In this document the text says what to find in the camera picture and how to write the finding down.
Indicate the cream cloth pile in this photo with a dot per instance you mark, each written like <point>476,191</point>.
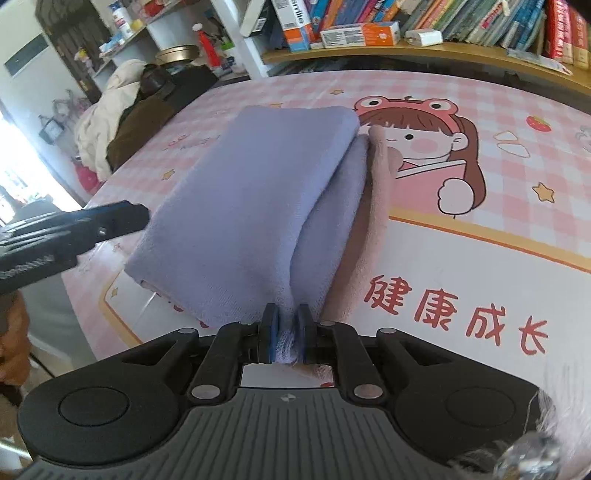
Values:
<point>99,129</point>

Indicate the lavender cloth garment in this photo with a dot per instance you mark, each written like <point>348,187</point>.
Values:
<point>249,207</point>

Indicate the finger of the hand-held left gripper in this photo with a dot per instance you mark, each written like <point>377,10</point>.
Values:
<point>117,219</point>

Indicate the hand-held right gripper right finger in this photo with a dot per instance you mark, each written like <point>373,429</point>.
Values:
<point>304,339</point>

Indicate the white bottle with blue label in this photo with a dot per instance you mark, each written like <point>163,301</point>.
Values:
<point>121,16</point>

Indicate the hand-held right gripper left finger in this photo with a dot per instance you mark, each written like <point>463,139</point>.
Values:
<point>271,339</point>

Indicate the dark brown jacket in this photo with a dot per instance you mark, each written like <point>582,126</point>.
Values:
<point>138,124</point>

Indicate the white charger adapter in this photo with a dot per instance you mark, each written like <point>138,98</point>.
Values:
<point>425,37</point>

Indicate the round gold tin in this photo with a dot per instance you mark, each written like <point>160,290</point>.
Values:
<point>177,54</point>

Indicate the blue and orange box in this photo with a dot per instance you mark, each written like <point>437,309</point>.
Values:
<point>293,25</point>

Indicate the pink checked cartoon table mat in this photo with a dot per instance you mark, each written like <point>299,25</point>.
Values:
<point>485,221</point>

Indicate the dark wall panel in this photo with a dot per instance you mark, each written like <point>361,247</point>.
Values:
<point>25,55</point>

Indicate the white shelving frame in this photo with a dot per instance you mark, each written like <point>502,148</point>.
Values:
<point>240,50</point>

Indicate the pink bag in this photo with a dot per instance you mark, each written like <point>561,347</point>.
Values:
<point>85,177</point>

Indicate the row of books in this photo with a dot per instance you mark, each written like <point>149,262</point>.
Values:
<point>461,18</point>

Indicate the orange and white flat box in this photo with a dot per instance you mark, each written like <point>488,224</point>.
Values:
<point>360,34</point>

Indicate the dusty pink cloth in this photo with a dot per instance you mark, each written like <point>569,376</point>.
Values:
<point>369,230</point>

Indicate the wooden bookshelf board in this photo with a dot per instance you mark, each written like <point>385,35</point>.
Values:
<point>461,57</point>

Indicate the red bottle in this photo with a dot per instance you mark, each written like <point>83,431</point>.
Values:
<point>205,44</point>

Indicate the person's left hand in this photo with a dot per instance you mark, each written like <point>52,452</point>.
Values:
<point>14,344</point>

